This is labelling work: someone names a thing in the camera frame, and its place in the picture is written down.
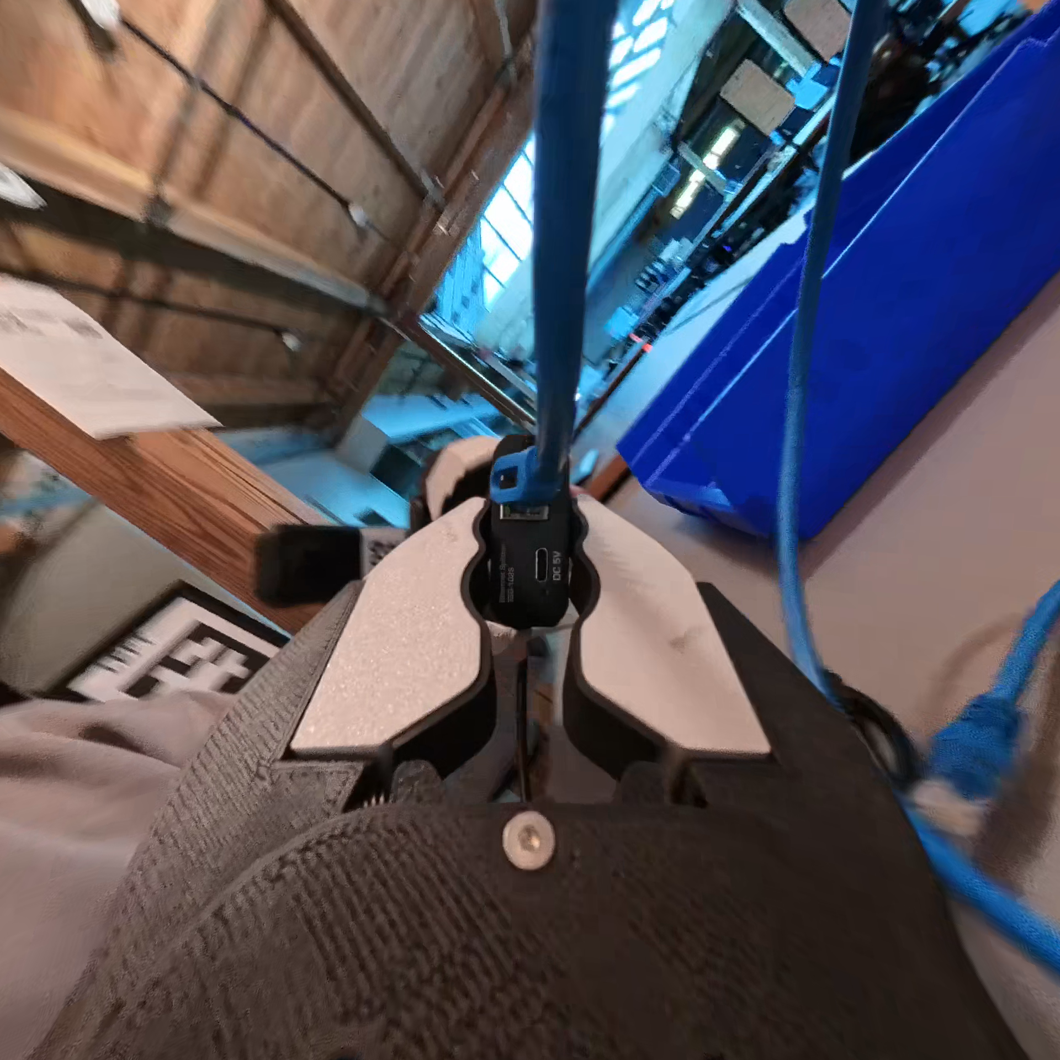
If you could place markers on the wooden pillar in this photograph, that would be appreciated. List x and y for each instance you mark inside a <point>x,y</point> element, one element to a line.
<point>166,488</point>

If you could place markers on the white paper sheet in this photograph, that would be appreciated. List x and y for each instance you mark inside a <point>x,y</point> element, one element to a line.
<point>83,364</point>

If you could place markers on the large grid window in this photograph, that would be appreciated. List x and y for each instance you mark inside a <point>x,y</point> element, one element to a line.
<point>497,223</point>

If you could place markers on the grey desk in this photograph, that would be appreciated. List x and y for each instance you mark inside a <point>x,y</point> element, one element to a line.
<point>936,563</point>

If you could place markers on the black network switch box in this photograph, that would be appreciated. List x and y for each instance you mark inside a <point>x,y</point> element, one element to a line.
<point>530,584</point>

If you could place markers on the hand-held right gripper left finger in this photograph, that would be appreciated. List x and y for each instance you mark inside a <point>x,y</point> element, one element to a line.
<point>397,646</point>

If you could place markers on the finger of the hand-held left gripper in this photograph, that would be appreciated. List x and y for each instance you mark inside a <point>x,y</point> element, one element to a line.
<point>455,468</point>

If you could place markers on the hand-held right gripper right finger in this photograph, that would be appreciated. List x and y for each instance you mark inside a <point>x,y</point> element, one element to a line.
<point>654,654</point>

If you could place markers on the blue plastic bin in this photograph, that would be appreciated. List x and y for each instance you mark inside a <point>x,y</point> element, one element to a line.
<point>911,331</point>

